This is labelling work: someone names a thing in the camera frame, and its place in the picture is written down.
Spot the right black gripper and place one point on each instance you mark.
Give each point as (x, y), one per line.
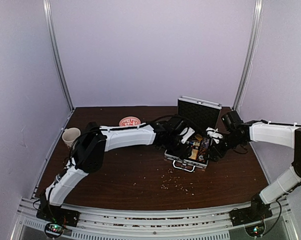
(214, 147)

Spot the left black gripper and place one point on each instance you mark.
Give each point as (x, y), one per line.
(183, 154)

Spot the red playing card box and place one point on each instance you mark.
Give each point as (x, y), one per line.
(194, 154)

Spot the aluminium poker case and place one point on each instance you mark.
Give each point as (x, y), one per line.
(204, 114)

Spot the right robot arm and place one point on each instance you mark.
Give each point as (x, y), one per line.
(276, 145)

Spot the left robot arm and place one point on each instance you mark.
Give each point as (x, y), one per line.
(86, 153)

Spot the chip stack right in case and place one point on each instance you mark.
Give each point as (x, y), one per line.
(205, 143)

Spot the gold card decks in case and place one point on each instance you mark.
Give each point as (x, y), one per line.
(195, 140)

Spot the white orange patterned bowl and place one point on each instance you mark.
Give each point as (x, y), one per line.
(129, 121)

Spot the white floral ceramic mug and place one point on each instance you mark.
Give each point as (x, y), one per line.
(70, 135)

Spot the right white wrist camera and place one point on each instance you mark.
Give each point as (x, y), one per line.
(214, 135)

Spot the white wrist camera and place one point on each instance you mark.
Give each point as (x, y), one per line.
(214, 135)
(186, 134)

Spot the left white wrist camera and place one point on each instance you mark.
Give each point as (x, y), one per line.
(186, 134)

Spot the front aluminium rail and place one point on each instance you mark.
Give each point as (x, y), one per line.
(213, 223)

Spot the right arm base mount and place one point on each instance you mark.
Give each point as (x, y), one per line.
(253, 217)

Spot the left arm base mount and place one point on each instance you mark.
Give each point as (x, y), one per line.
(58, 219)

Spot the right aluminium frame post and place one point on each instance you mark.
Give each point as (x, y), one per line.
(251, 49)

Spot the aluminium frame post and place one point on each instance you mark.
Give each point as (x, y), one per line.
(56, 55)
(251, 49)

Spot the left aluminium frame post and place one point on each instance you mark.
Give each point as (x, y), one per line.
(56, 55)

